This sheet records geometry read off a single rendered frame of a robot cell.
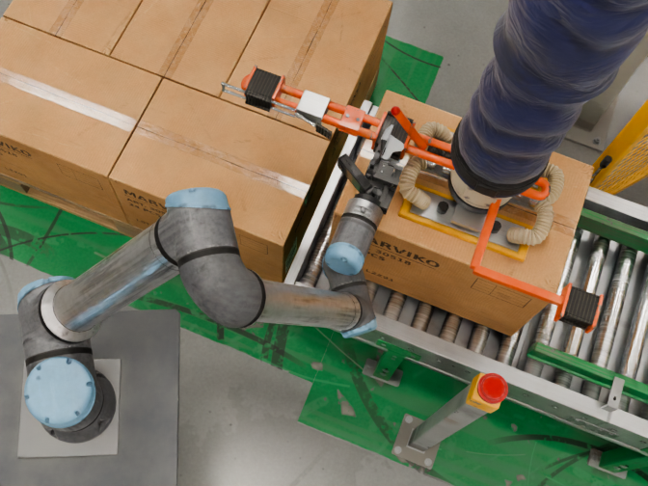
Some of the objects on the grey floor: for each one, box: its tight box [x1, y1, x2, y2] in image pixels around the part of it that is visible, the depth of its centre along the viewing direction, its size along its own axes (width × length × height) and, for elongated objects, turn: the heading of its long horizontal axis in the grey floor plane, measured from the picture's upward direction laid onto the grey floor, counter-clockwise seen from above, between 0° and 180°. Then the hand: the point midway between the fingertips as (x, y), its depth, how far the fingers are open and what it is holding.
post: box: [406, 373, 500, 454], centre depth 230 cm, size 7×7×100 cm
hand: (387, 134), depth 197 cm, fingers closed on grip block, 6 cm apart
